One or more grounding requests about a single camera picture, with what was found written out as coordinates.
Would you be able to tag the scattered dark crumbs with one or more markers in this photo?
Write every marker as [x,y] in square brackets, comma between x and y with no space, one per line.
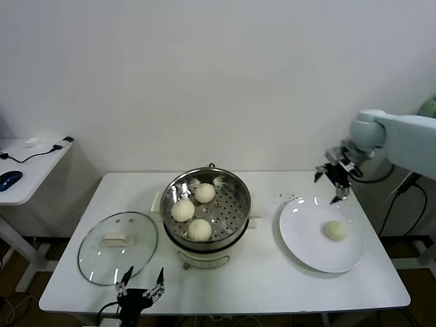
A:
[282,195]

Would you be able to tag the cream electric cooker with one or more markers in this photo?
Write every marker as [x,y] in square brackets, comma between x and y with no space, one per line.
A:
[204,260]

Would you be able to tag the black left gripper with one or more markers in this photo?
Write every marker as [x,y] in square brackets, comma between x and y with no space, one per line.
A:
[133,301]

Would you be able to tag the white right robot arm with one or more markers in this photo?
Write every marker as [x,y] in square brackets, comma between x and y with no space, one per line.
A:
[391,136]

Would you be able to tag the white steamed baozi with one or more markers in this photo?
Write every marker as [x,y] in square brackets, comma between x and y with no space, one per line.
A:
[335,231]
[183,210]
[204,192]
[199,230]

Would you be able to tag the pale green appliance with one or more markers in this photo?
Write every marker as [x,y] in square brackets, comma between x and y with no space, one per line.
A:
[428,107]

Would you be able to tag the white side table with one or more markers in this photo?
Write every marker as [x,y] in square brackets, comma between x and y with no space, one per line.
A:
[425,253]

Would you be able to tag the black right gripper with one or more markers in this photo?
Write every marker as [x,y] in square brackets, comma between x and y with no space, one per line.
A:
[337,175]

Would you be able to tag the small white adapter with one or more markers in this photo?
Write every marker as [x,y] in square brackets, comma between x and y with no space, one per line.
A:
[33,141]

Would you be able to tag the blue computer mouse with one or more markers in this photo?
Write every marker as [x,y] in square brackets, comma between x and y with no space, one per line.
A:
[10,178]

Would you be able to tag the white round plate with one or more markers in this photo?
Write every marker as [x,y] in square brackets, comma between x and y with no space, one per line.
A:
[306,238]

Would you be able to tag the white side desk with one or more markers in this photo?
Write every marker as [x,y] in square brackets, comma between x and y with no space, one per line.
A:
[34,163]

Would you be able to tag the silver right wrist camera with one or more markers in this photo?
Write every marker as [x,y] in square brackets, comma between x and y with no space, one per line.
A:
[333,154]

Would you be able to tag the stainless steel steamer basket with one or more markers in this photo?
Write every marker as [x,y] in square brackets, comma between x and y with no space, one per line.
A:
[225,204]

